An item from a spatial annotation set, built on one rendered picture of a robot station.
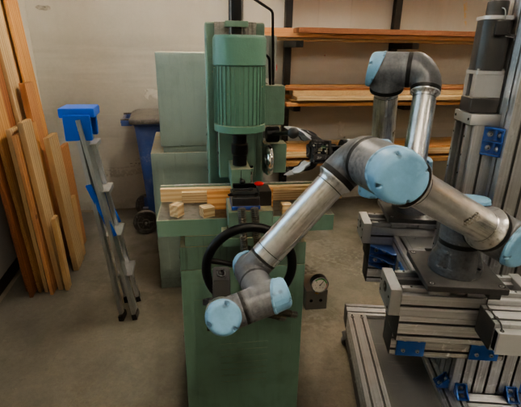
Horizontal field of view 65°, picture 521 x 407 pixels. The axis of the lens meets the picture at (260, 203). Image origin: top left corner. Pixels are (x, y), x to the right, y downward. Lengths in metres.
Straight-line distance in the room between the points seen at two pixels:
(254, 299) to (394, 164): 0.41
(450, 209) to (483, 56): 0.59
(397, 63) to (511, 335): 0.88
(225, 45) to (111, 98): 2.56
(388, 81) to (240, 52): 0.51
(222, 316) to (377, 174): 0.43
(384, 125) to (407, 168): 0.74
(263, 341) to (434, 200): 0.93
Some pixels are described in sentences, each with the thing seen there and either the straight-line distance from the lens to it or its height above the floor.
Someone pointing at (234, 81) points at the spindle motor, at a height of 1.33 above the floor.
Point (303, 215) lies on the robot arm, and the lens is 0.99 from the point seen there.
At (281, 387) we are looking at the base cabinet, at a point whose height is 0.16.
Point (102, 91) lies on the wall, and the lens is 3.85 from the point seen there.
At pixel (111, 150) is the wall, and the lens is 3.92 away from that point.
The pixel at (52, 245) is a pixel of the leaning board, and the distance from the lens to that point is 2.77.
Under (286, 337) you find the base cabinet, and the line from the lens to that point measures 1.66.
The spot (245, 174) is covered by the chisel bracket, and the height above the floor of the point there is 1.02.
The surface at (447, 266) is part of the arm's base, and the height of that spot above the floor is 0.85.
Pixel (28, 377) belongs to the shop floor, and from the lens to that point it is 2.32.
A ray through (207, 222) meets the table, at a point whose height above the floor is 0.89.
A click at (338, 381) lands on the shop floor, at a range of 2.10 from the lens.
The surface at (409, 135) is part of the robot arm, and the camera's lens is 1.43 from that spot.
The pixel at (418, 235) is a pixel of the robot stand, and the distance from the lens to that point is 1.80.
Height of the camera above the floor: 1.43
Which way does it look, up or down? 20 degrees down
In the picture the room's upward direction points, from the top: 1 degrees clockwise
